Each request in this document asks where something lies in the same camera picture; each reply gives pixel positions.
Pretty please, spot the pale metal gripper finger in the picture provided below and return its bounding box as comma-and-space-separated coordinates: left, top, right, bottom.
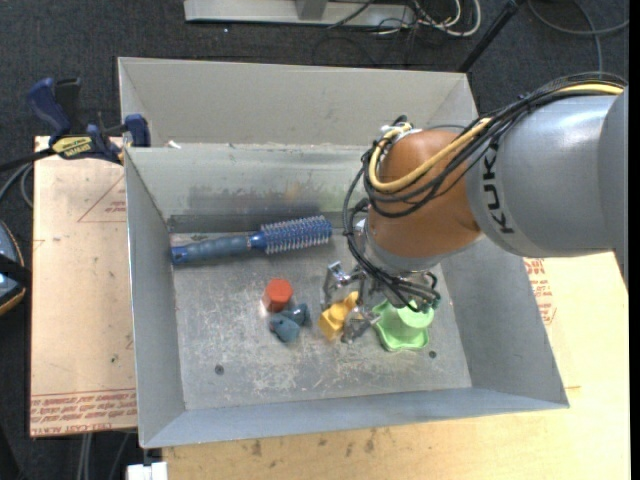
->
321, 261, 351, 315
339, 312, 382, 345

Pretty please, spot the yellow toy piece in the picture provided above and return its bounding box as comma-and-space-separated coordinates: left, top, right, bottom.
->
317, 290, 362, 342

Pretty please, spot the light green toy cup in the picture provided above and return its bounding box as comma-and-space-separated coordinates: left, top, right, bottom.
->
371, 298, 436, 354

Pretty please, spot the grey metal bin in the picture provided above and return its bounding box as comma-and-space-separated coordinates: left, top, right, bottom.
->
117, 56, 570, 450

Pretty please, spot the red-orange hexagonal block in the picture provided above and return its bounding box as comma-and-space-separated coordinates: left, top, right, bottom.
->
261, 277, 295, 314

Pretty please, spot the blue-grey toy animal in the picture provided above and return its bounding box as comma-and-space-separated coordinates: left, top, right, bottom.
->
268, 302, 313, 344

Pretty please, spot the blue round hairbrush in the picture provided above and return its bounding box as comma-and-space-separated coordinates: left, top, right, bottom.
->
170, 214, 334, 267

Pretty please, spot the brown cardboard board, red print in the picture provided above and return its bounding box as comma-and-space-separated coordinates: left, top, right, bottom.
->
29, 135, 584, 439

